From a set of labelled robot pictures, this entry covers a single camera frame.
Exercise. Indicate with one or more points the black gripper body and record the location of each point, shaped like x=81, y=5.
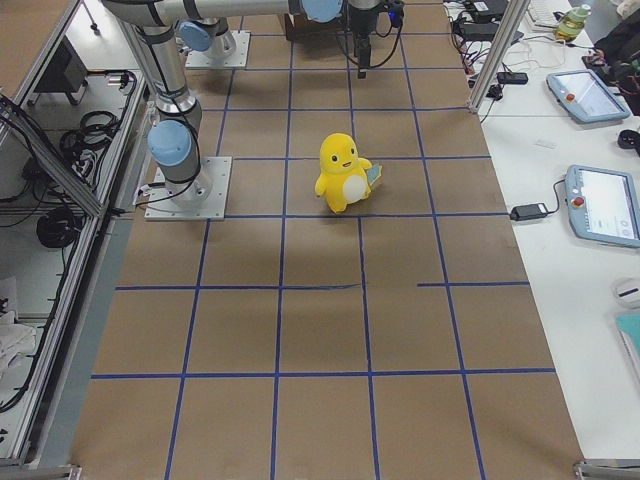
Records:
x=360, y=22

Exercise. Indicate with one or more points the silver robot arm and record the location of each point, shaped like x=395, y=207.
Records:
x=147, y=15
x=173, y=141

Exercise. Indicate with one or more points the yellow plush toy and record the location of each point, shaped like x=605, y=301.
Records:
x=345, y=178

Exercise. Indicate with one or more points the green drink bottle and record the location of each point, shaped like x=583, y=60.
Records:
x=572, y=23

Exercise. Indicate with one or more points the upper blue teach pendant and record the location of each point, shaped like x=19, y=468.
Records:
x=586, y=97

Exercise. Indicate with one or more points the blue teach pendant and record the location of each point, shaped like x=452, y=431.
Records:
x=602, y=205
x=586, y=97

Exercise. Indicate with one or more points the black power adapter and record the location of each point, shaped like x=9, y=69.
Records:
x=526, y=212

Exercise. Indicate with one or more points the lower blue teach pendant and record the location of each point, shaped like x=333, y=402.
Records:
x=602, y=205

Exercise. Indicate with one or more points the white crumpled cloth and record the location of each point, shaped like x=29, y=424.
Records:
x=17, y=339

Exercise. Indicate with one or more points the aluminium frame post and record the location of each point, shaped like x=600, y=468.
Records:
x=510, y=22

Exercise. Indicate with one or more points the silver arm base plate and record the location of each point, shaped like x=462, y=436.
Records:
x=226, y=51

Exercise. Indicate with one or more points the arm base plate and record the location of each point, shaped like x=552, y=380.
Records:
x=204, y=199

